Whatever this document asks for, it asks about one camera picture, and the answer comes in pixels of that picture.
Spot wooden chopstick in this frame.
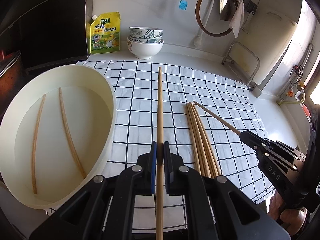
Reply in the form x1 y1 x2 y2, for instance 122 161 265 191
58 87 87 179
31 94 46 194
156 67 164 240
191 104 221 178
186 103 201 174
188 103 208 176
193 101 241 135
190 104 216 178

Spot white bowl with cartoon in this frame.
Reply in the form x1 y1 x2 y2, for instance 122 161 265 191
127 36 164 60

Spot metal board rack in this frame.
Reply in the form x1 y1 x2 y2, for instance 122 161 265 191
221 41 260 89

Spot black range hood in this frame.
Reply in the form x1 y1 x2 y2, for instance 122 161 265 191
1 0 87 67

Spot yellow seasoning pouch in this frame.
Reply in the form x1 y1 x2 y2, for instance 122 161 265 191
89 12 120 54

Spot gas valve with hose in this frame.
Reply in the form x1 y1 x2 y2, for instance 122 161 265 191
276 43 313 106

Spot white black checkered cloth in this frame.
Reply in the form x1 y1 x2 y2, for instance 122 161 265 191
44 60 276 230

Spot blue patterned bowl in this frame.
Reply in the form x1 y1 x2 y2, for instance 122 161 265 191
128 36 163 43
129 27 163 40

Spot red brown cooking pot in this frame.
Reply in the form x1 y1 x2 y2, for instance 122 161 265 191
1 51 22 112

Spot right hand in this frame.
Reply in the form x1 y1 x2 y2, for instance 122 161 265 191
267 191 307 235

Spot round wooden rimmed lid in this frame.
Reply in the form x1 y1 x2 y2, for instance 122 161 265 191
195 0 238 37

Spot white long handled brush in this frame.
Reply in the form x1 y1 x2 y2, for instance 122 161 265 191
194 0 217 48

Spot white hanging rag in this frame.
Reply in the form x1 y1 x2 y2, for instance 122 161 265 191
229 0 245 38

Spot white cutting board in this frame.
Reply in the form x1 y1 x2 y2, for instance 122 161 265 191
236 7 297 85

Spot cream round basin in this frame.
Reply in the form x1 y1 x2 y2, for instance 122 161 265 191
1 64 116 209

